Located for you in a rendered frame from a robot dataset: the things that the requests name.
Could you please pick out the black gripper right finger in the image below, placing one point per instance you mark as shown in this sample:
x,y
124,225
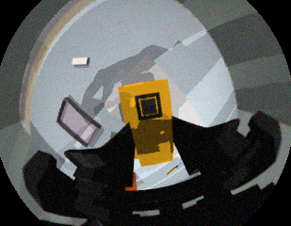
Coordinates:
x,y
194,142

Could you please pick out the small white rectangular block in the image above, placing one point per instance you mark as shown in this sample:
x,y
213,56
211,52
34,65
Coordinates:
x,y
81,61

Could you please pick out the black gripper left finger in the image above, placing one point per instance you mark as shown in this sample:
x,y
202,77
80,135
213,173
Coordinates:
x,y
116,156

